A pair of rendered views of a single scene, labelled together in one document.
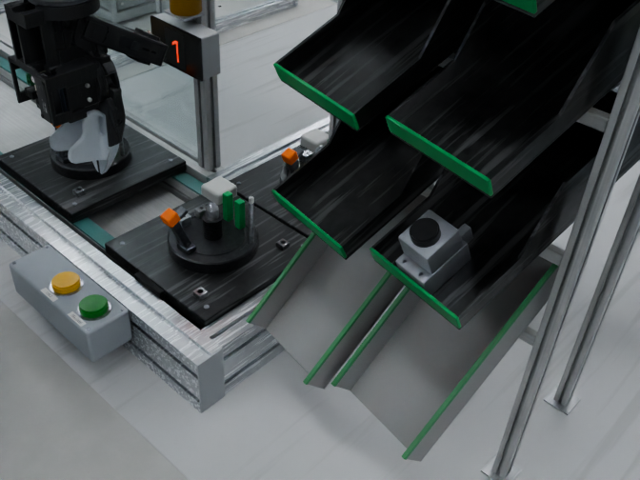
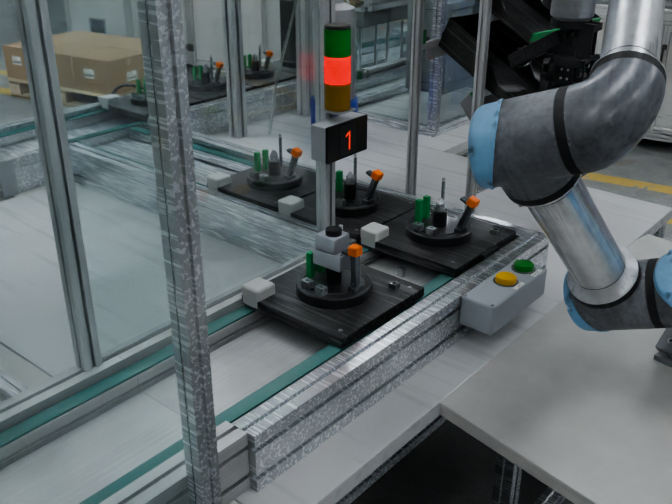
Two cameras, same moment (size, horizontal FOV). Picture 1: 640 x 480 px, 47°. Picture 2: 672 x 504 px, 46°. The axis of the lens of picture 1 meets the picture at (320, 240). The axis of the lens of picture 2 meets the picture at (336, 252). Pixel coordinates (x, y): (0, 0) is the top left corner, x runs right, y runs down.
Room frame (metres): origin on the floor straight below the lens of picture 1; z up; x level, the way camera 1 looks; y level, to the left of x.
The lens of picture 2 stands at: (1.12, 1.71, 1.67)
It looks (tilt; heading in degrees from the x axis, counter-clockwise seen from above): 26 degrees down; 270
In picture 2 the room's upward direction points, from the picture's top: straight up
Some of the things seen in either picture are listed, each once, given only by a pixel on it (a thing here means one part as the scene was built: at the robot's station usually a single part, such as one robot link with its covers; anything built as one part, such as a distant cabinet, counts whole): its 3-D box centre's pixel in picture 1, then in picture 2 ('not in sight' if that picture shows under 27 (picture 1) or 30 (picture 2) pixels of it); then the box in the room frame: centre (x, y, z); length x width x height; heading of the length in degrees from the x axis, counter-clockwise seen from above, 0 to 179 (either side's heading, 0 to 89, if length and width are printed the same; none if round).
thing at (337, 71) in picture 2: not in sight; (337, 69); (1.11, 0.23, 1.33); 0.05 x 0.05 x 0.05
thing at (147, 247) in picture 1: (212, 223); (439, 215); (0.90, 0.17, 1.01); 0.24 x 0.24 x 0.13; 50
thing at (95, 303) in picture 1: (93, 308); (523, 267); (0.75, 0.31, 0.96); 0.04 x 0.04 x 0.02
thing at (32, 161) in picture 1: (92, 163); (333, 294); (1.12, 0.42, 0.96); 0.24 x 0.24 x 0.02; 50
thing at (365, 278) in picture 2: (90, 153); (333, 285); (1.12, 0.42, 0.98); 0.14 x 0.14 x 0.02
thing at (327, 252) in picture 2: not in sight; (329, 245); (1.13, 0.42, 1.06); 0.08 x 0.04 x 0.07; 141
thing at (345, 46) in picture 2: not in sight; (337, 41); (1.11, 0.23, 1.38); 0.05 x 0.05 x 0.05
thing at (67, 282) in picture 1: (66, 284); (505, 280); (0.79, 0.37, 0.96); 0.04 x 0.04 x 0.02
